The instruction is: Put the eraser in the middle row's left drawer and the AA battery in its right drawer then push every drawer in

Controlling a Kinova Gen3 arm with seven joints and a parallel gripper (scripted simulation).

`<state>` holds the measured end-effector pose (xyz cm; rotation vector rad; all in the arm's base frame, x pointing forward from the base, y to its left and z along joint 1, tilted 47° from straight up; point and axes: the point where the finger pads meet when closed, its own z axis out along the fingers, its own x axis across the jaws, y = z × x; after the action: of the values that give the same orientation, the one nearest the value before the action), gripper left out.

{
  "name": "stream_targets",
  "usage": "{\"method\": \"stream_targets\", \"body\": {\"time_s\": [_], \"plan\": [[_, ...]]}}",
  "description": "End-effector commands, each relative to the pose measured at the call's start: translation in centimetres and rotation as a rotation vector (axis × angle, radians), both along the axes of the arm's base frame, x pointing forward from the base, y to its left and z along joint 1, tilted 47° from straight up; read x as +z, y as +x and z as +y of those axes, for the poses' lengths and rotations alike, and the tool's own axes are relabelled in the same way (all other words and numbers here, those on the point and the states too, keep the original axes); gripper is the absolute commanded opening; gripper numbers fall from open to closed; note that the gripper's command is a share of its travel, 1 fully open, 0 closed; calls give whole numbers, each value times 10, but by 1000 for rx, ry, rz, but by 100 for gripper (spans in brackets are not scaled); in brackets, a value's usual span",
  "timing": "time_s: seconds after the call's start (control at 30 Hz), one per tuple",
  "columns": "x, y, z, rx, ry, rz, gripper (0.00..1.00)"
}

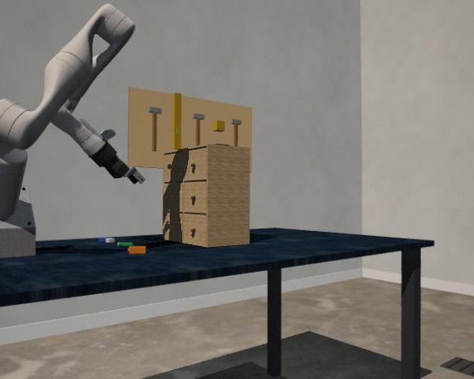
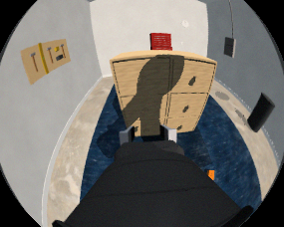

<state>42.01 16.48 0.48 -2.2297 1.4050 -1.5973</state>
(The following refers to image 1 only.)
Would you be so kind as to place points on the small wooden chest of drawers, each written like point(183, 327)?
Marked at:
point(227, 194)

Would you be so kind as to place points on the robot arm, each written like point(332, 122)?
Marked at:
point(63, 76)

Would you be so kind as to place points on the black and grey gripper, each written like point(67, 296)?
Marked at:
point(98, 148)

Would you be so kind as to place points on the orange rectangular block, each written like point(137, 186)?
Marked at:
point(137, 249)

